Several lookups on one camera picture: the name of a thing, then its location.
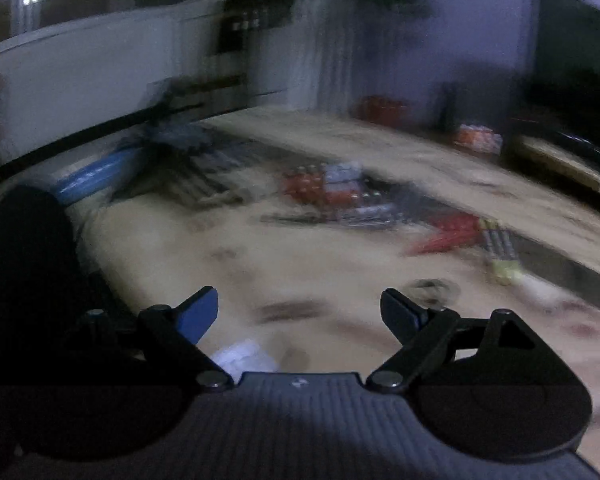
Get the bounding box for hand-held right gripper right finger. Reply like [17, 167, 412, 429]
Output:
[366, 287, 552, 394]

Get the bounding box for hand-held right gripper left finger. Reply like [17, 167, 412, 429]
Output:
[65, 286, 234, 394]

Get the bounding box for yellow marker pen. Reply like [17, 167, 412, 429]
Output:
[479, 216, 525, 282]

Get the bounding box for white red glue tube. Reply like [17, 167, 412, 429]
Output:
[325, 161, 367, 207]

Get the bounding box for white printed card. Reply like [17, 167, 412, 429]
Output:
[209, 338, 282, 374]

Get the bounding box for red round object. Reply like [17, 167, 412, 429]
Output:
[409, 213, 482, 257]

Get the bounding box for blue plastic jug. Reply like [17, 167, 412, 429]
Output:
[55, 154, 143, 203]

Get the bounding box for silver metal tool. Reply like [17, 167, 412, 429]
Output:
[259, 207, 402, 232]

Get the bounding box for small red black gadget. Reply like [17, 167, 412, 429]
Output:
[284, 164, 327, 207]

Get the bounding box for sheer curtain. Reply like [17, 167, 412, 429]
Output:
[290, 0, 363, 113]

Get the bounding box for person's black trouser leg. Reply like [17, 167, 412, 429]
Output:
[0, 185, 133, 396]

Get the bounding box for orange tissue pack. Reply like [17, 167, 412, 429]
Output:
[454, 124, 503, 153]

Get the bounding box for terracotta plant pot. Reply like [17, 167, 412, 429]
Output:
[357, 95, 411, 126]

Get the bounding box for wooden television stand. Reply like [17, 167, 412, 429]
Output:
[509, 134, 600, 198]

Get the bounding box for flat screen television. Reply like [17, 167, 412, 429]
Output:
[522, 0, 600, 158]

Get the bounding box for black ring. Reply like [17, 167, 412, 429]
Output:
[409, 279, 461, 307]

